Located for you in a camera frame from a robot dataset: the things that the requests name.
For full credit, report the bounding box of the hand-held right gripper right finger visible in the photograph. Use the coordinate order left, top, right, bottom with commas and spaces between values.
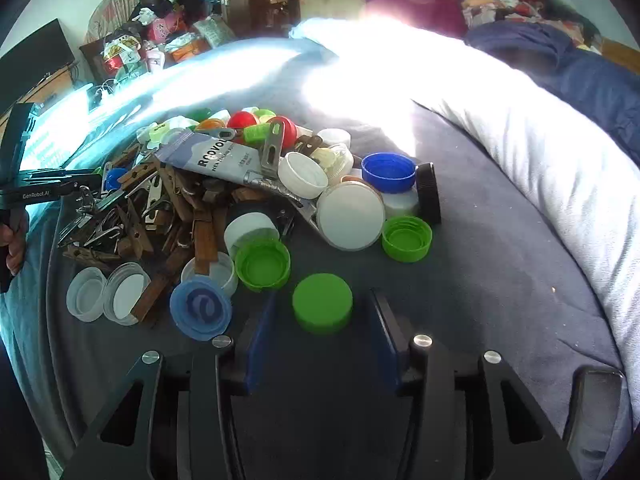
369, 289, 583, 480

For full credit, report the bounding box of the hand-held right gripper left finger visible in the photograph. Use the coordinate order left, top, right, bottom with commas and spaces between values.
60, 290, 278, 480

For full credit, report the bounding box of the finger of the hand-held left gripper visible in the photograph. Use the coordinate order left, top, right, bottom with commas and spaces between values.
59, 182, 106, 200
21, 167, 103, 185

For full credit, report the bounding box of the pile of clothespins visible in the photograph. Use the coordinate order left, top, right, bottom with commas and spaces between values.
57, 127, 321, 326

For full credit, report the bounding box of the person's left hand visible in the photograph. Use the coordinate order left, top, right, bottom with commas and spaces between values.
0, 222, 29, 277

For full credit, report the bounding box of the blue swirl bottle cap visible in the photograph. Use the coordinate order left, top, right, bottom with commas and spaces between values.
169, 276, 233, 342

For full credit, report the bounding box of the green open bottle cap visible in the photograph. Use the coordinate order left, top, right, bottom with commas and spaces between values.
234, 240, 292, 293
381, 216, 433, 263

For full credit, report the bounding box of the white open bottle cap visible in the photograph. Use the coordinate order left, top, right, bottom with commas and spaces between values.
181, 252, 238, 297

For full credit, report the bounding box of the wooden cabinet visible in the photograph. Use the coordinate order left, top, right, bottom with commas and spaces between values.
10, 60, 96, 116

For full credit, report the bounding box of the translucent white bottle cap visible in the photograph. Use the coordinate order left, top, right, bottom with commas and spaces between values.
66, 266, 108, 322

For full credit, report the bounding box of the grey bed blanket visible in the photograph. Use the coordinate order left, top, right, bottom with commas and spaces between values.
0, 35, 636, 480

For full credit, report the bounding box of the white printed bottle cap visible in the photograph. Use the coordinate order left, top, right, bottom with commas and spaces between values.
137, 116, 198, 143

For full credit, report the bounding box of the grey translucent bottle cap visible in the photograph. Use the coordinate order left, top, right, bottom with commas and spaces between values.
102, 261, 152, 326

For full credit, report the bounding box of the black flat screen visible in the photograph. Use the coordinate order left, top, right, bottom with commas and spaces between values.
0, 19, 76, 111

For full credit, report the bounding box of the large white round lid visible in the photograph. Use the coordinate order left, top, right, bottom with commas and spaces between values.
316, 180, 387, 252

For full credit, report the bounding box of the grey squeezed tube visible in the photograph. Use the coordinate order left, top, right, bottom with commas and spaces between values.
155, 128, 321, 231

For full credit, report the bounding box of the black bottle cap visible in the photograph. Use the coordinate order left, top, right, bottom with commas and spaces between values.
415, 162, 442, 226

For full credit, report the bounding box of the blue open bottle cap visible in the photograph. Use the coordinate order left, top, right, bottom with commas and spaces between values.
361, 152, 417, 193

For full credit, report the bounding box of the heap of bags and clothes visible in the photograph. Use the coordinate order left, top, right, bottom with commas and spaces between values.
80, 0, 238, 83

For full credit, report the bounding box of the striped round headboard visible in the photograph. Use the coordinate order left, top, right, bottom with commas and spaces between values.
84, 0, 173, 46

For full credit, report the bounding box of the red bottle cap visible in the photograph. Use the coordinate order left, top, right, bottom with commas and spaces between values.
227, 111, 258, 131
267, 116, 298, 150

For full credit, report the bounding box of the translucent ribbed bottle cap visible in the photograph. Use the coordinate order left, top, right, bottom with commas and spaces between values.
320, 144, 355, 178

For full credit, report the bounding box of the black glossy block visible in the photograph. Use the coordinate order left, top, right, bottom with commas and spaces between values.
562, 366, 626, 456

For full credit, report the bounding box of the white duvet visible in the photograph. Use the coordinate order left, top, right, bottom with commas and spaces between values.
290, 16, 640, 401

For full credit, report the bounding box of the navy blue cloth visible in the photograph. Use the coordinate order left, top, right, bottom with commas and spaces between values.
465, 20, 640, 166

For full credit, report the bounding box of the maroon cloth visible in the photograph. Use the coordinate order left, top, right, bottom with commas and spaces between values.
365, 0, 468, 38

